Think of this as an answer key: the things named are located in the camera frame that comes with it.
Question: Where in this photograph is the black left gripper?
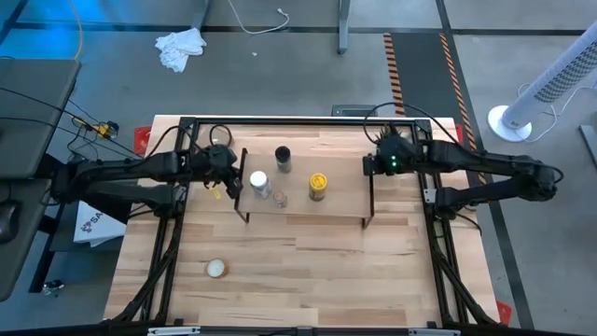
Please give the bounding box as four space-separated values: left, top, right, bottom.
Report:
188 143 244 201

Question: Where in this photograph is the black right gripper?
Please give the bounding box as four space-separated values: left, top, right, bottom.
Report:
362 132 423 177

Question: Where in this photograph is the white-lid spice jar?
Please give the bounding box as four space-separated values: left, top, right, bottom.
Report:
249 170 273 201

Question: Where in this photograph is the wooden shelf with black legs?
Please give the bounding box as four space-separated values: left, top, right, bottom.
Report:
232 147 377 231

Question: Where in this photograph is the yellow-lid spice jar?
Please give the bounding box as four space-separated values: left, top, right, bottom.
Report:
308 172 329 203

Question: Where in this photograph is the black-lid green-label spice jar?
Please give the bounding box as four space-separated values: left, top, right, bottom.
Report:
273 145 294 175

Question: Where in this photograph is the black floor outlet box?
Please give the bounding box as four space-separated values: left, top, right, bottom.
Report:
330 104 379 118

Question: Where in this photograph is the grey table leg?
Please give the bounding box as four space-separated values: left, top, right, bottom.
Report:
190 0 214 32
337 0 352 55

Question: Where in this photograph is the white printed bag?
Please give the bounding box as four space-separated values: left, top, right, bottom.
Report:
73 200 128 248

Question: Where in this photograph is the crumpled white cloth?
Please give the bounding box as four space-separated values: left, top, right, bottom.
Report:
154 26 208 74

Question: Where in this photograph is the white tower fan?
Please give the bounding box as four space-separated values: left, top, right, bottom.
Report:
487 21 597 144

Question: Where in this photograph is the small black and white gadget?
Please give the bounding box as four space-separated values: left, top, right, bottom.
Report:
41 278 66 296

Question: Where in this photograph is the dark grey desk surface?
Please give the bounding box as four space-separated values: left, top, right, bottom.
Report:
0 179 55 302
0 58 83 181

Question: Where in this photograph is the black computer mouse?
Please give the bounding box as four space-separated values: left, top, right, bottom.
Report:
0 199 22 245

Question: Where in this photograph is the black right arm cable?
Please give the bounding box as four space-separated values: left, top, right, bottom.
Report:
362 102 461 146

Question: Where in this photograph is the yellow cable connector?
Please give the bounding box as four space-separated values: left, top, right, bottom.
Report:
95 119 120 140

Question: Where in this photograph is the white cable with plug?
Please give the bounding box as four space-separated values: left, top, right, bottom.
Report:
227 0 291 36

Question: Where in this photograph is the white fan power cable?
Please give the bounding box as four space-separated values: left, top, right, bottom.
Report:
517 82 597 144

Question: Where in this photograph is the black desk frame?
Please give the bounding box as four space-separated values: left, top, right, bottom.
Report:
28 204 66 294

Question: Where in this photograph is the yellow hanging cable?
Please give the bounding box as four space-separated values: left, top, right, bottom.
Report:
67 0 85 62

